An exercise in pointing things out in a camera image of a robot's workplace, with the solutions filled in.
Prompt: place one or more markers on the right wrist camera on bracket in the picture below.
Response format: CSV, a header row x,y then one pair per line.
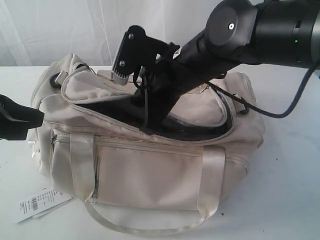
x,y
137,50

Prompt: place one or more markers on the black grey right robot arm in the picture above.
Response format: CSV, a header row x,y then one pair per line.
x,y
275,32

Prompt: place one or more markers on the white paper hang tag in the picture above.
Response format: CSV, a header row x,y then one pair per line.
x,y
38,203

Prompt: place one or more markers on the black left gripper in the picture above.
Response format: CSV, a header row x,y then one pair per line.
x,y
18,119

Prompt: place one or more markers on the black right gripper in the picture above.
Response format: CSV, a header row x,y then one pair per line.
x,y
172,78

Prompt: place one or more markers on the cream fabric duffel bag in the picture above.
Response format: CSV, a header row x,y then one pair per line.
x,y
99,159

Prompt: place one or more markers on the white backdrop curtain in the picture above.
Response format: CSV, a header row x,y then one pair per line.
x,y
40,32

